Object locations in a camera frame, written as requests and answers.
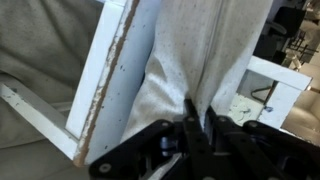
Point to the small white stool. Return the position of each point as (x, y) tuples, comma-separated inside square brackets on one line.
[(113, 93)]

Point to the beige fabric sofa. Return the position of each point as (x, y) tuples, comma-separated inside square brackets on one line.
[(40, 43)]

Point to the black chair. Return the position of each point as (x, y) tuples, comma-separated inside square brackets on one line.
[(286, 23)]

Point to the large beige pillow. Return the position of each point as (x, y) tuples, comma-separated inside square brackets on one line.
[(200, 50)]

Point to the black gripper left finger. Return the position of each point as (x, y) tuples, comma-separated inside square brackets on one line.
[(150, 150)]

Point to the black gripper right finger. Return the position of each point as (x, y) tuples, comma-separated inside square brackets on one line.
[(260, 153)]

